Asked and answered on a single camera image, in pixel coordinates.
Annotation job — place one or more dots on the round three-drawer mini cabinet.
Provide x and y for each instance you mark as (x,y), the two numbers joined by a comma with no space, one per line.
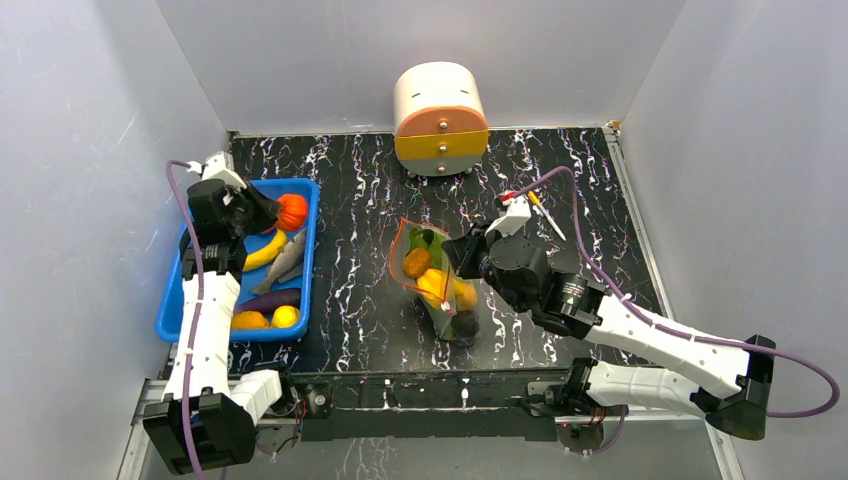
(440,128)

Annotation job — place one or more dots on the yellow toy lemon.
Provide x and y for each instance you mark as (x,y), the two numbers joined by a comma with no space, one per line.
(284,317)

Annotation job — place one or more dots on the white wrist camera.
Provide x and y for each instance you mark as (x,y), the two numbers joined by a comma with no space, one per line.
(217,170)
(517,212)

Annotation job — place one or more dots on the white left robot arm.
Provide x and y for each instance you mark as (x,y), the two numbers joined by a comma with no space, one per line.
(201,422)

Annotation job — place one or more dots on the yellow toy bell pepper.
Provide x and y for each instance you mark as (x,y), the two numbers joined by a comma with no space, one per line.
(436,289)

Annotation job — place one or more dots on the yellow-orange toy walnut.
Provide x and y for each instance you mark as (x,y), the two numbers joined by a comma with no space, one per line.
(249,320)

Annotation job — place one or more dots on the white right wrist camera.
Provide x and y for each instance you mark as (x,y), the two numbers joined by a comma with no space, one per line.
(517,212)

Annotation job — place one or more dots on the blue plastic bin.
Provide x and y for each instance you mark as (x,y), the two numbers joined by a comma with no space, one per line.
(167,324)

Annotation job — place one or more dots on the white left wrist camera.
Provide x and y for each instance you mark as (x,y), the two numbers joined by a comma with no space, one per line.
(217,170)

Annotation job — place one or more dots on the yellow toy banana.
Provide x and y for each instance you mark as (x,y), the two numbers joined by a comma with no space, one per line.
(267,253)

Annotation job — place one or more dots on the orange-yellow toy fruit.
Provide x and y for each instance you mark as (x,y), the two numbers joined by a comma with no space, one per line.
(465,294)

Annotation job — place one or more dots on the orange toy pumpkin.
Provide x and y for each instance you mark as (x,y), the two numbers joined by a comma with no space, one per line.
(293,212)

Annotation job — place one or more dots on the green leafy vegetable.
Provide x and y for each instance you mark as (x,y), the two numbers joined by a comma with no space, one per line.
(429,239)

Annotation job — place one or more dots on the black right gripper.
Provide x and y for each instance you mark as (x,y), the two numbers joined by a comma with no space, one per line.
(468,249)

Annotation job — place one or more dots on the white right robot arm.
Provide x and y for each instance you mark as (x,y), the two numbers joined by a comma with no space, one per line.
(725,382)

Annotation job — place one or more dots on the purple toy eggplant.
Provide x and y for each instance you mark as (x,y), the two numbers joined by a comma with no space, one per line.
(269,302)

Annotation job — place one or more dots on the clear red-zipper zip bag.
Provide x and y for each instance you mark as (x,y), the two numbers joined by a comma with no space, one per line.
(418,263)

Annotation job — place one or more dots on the dark purple toy fruit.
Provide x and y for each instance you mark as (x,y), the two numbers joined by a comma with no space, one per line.
(464,325)

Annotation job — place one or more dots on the grey toy fish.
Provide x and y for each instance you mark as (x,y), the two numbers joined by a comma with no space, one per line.
(288,264)

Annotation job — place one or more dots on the yellow-tipped white pen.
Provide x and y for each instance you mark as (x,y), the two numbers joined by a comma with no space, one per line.
(544,213)

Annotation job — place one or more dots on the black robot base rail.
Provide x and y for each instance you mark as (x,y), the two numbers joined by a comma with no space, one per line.
(526,403)

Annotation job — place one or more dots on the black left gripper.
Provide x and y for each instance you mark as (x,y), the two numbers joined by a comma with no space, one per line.
(268,207)

